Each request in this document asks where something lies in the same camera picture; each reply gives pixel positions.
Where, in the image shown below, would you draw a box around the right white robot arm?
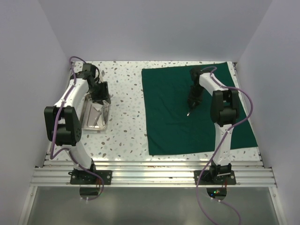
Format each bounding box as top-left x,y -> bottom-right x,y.
187,67 -> 240,184

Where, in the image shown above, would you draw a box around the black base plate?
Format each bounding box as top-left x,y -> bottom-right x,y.
194,170 -> 237,185
68,170 -> 113,185

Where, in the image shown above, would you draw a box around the stainless steel tray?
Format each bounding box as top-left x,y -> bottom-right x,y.
80,94 -> 111,132

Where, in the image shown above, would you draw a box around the steel forceps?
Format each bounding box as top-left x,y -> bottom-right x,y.
102,106 -> 110,124

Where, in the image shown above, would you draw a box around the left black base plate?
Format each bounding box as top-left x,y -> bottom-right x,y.
68,170 -> 113,185

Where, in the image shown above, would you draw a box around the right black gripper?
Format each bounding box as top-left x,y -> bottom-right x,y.
188,84 -> 205,107

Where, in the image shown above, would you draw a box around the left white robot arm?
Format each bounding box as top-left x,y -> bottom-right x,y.
44,62 -> 111,184

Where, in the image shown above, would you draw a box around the steel scissors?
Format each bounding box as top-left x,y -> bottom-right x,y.
87,110 -> 103,128

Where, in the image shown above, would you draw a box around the green surgical drape cloth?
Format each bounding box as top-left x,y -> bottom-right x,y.
141,61 -> 258,155

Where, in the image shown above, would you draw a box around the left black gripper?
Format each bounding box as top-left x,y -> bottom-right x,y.
88,81 -> 111,105

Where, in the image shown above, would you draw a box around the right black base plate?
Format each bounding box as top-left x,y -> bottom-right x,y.
194,170 -> 237,185

